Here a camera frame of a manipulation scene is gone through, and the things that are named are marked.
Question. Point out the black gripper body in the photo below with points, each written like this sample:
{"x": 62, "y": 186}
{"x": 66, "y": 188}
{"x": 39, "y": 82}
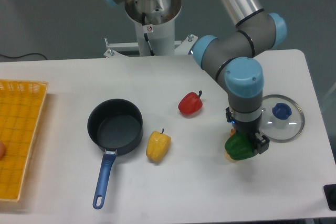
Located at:
{"x": 244, "y": 122}

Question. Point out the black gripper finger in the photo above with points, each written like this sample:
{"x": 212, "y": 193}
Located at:
{"x": 259, "y": 142}

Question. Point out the green bell pepper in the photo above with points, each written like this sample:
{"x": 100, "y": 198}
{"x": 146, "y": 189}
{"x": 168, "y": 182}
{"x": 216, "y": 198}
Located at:
{"x": 242, "y": 147}

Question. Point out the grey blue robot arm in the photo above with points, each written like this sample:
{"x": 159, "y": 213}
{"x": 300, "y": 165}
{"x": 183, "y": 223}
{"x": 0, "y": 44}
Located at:
{"x": 231, "y": 62}

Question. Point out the toasted bread piece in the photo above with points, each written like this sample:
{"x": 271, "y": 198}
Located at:
{"x": 228, "y": 157}

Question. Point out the glass lid blue knob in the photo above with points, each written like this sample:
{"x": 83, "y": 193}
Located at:
{"x": 282, "y": 118}

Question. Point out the red bell pepper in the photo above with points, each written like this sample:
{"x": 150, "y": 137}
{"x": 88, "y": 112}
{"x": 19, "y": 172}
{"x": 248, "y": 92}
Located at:
{"x": 191, "y": 103}

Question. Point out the black device at table edge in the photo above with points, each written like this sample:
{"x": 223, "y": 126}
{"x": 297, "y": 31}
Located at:
{"x": 330, "y": 194}

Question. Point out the yellow bell pepper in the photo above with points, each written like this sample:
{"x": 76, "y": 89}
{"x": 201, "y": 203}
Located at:
{"x": 158, "y": 145}

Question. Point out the yellow plastic basket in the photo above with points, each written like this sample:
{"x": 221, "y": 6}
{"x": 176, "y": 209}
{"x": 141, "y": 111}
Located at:
{"x": 21, "y": 106}

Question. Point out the black pot blue handle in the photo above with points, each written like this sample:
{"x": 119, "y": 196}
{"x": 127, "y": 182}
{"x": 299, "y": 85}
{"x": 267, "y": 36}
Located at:
{"x": 116, "y": 127}

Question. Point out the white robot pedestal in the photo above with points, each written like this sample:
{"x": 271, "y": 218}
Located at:
{"x": 154, "y": 22}

